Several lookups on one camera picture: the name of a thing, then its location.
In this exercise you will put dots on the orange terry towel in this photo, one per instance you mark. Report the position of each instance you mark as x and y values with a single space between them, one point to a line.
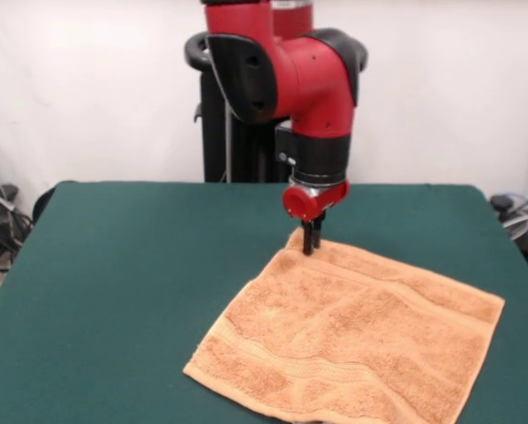
343 331

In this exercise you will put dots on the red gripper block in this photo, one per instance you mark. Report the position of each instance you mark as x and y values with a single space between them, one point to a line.
330 199

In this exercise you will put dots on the dark green table cloth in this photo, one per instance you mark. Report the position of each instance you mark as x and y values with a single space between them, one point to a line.
114 287

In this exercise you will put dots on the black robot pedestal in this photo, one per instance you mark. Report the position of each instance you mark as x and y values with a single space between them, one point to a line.
246 154

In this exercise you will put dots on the black plug block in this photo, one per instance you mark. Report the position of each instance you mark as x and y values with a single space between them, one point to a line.
8 191

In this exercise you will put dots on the small black device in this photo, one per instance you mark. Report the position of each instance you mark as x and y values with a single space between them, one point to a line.
502 202

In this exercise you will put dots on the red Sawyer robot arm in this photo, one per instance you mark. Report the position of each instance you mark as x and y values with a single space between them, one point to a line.
317 79

